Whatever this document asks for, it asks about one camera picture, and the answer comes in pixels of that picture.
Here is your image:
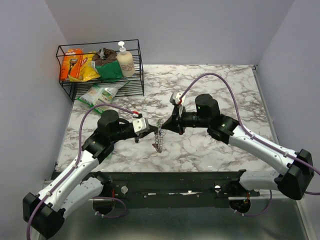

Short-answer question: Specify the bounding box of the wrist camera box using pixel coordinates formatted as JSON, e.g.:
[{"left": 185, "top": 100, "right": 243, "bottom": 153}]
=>
[
  {"left": 169, "top": 91, "right": 185, "bottom": 115},
  {"left": 132, "top": 113, "right": 150, "bottom": 135}
]

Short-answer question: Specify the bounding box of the green and brown bag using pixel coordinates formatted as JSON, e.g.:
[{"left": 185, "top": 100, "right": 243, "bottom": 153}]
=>
[{"left": 92, "top": 48, "right": 123, "bottom": 82}]

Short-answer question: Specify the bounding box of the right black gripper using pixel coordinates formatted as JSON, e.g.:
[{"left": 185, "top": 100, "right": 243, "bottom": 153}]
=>
[{"left": 161, "top": 104, "right": 210, "bottom": 135}]

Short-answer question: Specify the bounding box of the key with blue tag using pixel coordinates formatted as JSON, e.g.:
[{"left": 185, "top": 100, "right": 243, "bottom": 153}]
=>
[{"left": 159, "top": 129, "right": 166, "bottom": 137}]

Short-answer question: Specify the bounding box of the metal disc with keyrings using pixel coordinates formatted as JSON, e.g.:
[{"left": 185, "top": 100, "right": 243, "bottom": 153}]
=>
[{"left": 152, "top": 119, "right": 164, "bottom": 153}]

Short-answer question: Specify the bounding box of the yellow chips bag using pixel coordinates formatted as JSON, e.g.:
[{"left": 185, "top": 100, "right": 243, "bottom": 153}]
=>
[{"left": 69, "top": 51, "right": 100, "bottom": 82}]

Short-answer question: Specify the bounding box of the green white snack bag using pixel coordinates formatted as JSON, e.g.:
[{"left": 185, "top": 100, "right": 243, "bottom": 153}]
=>
[{"left": 77, "top": 82, "right": 133, "bottom": 115}]

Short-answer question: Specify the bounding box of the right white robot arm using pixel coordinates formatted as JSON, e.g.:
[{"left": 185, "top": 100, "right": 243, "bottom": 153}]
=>
[{"left": 162, "top": 92, "right": 314, "bottom": 200}]

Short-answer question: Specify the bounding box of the black wire basket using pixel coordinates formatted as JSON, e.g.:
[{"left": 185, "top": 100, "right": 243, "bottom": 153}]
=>
[{"left": 55, "top": 39, "right": 145, "bottom": 101}]

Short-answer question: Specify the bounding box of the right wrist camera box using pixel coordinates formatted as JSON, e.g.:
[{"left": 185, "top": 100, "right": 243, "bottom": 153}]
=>
[{"left": 169, "top": 91, "right": 185, "bottom": 115}]

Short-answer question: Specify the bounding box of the beige pump soap bottle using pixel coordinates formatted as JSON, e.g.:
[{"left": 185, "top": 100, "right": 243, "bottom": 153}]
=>
[{"left": 117, "top": 41, "right": 135, "bottom": 77}]

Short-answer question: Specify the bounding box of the orange razor package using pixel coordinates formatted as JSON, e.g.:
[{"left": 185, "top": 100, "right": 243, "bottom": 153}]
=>
[{"left": 60, "top": 48, "right": 83, "bottom": 81}]

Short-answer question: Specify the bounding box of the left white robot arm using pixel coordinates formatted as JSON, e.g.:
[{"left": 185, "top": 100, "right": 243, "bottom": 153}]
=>
[{"left": 22, "top": 109, "right": 158, "bottom": 240}]

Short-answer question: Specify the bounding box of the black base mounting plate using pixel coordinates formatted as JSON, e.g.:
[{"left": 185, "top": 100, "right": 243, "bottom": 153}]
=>
[{"left": 82, "top": 171, "right": 276, "bottom": 210}]

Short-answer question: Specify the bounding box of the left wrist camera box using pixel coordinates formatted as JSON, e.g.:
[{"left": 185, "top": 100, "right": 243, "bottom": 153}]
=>
[{"left": 132, "top": 113, "right": 150, "bottom": 135}]

